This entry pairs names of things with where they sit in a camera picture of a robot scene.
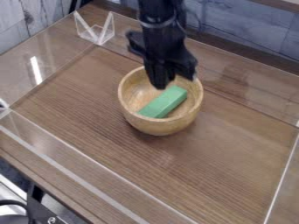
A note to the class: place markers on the green rectangular stick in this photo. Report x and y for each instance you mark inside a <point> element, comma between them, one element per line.
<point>163,104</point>

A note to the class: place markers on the clear acrylic enclosure wall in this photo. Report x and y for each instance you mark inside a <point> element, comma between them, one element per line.
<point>98,193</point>

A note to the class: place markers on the black table frame leg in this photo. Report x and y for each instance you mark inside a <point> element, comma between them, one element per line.
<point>49,211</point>

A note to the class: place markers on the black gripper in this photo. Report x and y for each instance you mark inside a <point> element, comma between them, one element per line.
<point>161,47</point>

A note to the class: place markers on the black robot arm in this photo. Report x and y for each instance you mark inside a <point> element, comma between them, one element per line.
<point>158,13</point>

